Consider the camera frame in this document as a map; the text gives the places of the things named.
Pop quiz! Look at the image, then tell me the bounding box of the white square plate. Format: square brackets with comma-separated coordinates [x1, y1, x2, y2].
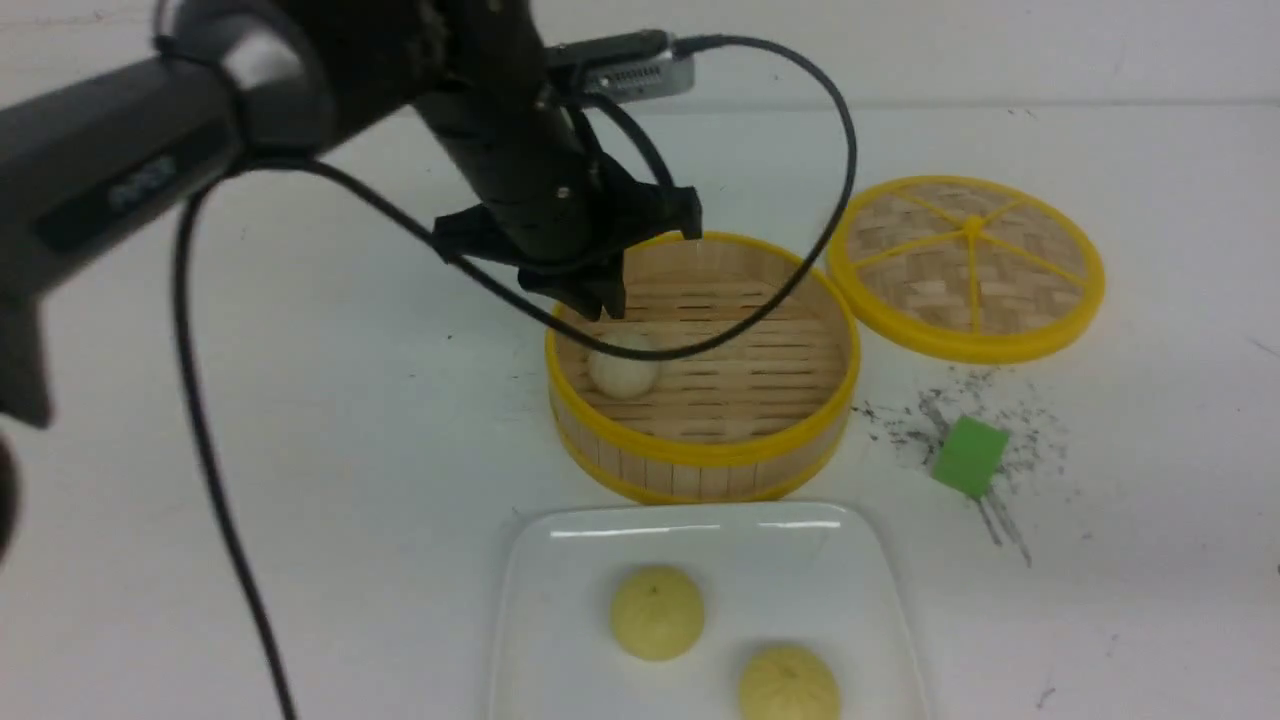
[486, 501, 933, 719]

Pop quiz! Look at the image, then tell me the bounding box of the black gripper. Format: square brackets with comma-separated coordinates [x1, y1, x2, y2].
[415, 81, 704, 322]

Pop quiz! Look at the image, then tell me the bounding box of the white steamed bun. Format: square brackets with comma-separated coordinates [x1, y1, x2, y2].
[586, 331, 662, 400]

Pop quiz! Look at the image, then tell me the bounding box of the black camera cable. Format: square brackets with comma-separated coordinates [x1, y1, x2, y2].
[154, 0, 859, 720]

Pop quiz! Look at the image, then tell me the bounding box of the yellow steamed bun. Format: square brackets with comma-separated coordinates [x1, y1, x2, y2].
[739, 644, 842, 719]
[609, 565, 705, 662]

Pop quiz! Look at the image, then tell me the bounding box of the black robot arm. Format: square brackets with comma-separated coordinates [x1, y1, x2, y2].
[3, 1, 701, 428]

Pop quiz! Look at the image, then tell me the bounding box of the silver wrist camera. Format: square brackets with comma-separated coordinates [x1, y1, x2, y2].
[545, 29, 696, 104]

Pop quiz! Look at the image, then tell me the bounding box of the yellow steamed bun on plate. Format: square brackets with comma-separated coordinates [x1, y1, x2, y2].
[609, 565, 705, 662]

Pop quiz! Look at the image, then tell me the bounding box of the green cube block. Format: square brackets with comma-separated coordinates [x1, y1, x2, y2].
[931, 416, 1010, 500]

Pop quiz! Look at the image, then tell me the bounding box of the woven bamboo steamer lid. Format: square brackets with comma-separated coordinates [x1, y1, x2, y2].
[827, 176, 1106, 365]

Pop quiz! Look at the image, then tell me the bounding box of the bamboo steamer basket yellow rim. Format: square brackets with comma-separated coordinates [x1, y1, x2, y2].
[545, 232, 861, 503]

